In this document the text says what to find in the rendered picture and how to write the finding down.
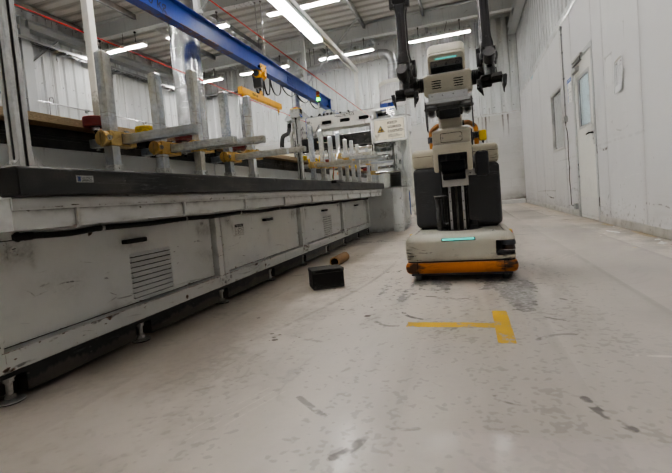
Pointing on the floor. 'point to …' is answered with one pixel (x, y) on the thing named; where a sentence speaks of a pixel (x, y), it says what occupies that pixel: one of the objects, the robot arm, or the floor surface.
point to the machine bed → (142, 263)
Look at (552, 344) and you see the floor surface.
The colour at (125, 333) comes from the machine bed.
